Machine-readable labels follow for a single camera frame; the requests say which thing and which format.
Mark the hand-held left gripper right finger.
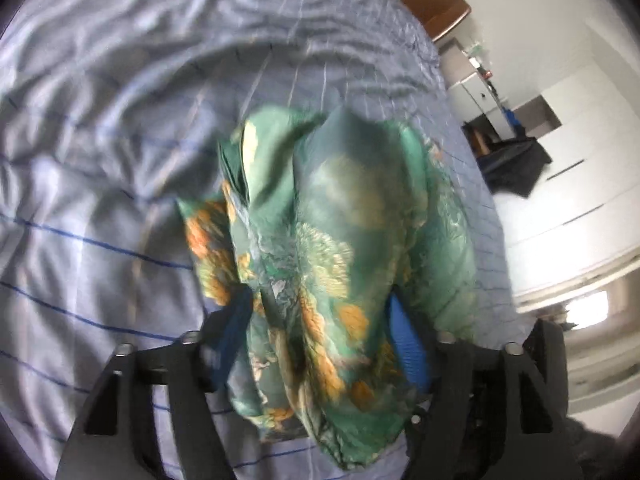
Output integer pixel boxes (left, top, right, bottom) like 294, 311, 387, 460
387, 292, 583, 480

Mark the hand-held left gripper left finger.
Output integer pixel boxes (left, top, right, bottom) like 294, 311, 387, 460
55, 285, 256, 480

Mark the green floral garment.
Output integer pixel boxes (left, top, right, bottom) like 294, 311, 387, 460
175, 104, 478, 471

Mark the person's dark clothing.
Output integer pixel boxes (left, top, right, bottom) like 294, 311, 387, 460
570, 419, 632, 480

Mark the black jacket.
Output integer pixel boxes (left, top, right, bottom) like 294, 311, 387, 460
462, 122, 554, 199

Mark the white wardrobe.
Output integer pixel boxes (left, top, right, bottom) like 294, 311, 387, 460
492, 25, 640, 306

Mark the blue checked duvet bed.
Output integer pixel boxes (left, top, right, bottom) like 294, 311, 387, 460
0, 0, 521, 480

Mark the white bedside cabinet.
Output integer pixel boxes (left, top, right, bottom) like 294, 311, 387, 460
440, 40, 516, 141

